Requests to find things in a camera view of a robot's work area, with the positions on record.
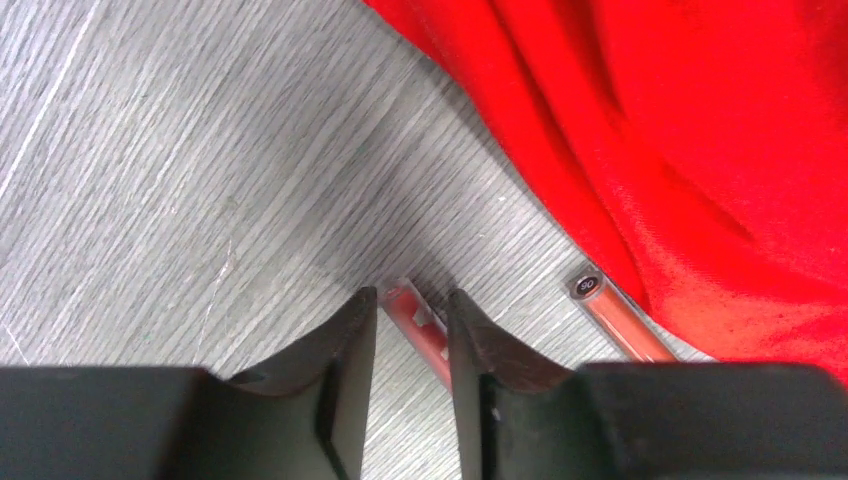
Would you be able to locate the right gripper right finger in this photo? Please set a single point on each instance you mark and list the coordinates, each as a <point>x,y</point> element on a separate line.
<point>520,415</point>

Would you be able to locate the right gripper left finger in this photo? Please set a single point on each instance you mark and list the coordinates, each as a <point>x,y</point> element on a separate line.
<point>299,414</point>

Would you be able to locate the orange brown lip pen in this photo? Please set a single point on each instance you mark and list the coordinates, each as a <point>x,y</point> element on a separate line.
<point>616,316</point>

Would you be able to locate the red cloth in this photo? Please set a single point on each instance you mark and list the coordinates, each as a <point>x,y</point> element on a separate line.
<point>696,151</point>

